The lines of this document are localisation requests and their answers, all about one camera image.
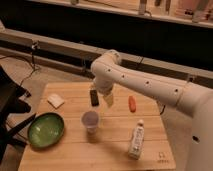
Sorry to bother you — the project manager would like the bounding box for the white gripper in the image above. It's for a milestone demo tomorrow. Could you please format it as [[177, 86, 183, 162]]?
[[93, 77, 114, 107]]

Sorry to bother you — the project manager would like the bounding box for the black eraser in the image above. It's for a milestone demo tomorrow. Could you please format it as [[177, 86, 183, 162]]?
[[90, 90, 99, 106]]

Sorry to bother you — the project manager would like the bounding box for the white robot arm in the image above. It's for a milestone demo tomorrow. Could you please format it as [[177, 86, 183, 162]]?
[[91, 50, 213, 171]]

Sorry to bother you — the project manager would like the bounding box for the white sponge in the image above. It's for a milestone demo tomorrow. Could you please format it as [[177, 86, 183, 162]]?
[[47, 94, 65, 109]]

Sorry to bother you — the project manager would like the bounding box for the orange carrot toy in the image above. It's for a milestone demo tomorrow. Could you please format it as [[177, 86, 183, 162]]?
[[128, 96, 136, 113]]

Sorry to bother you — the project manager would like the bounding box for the white paper cup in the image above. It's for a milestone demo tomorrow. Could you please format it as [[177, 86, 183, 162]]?
[[81, 111, 99, 134]]

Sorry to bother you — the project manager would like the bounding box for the white plastic bottle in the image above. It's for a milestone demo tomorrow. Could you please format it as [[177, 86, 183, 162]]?
[[128, 119, 144, 160]]

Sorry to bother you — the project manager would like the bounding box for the green bowl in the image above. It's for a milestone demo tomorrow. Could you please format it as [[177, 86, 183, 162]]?
[[27, 112, 64, 149]]

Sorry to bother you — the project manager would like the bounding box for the black tripod stand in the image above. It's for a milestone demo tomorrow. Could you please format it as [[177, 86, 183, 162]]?
[[0, 65, 35, 163]]

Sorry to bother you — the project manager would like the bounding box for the black floor cable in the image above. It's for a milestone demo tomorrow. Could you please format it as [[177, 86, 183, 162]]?
[[0, 39, 43, 88]]

